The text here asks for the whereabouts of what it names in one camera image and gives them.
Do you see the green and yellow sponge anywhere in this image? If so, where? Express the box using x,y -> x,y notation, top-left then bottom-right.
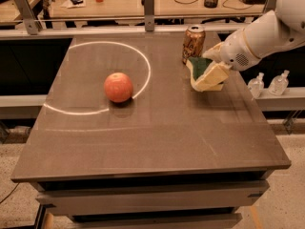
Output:
186,56 -> 211,92

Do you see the wooden desk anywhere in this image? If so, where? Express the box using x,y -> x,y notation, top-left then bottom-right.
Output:
49,0 -> 264,21

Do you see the red apple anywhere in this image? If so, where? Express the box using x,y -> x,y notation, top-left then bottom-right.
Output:
104,73 -> 133,103

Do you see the grey metal bracket left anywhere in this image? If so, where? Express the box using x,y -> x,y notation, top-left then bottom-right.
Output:
13,0 -> 41,35

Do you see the grey metal bracket middle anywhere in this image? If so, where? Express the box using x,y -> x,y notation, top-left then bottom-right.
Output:
142,0 -> 154,31

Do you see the gold soda can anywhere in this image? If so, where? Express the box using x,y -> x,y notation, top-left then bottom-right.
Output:
182,25 -> 206,63

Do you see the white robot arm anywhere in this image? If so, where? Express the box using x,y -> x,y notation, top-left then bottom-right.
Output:
189,0 -> 305,92

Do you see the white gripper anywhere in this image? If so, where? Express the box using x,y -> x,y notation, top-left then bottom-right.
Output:
191,30 -> 260,92

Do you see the black mesh pen holder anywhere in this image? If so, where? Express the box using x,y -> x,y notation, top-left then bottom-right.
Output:
204,0 -> 218,9

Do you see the clear plastic bottle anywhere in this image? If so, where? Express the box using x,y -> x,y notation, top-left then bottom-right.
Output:
268,70 -> 290,95
248,73 -> 264,98

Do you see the grey table drawer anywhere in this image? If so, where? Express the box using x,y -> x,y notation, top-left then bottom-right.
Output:
37,180 -> 269,217

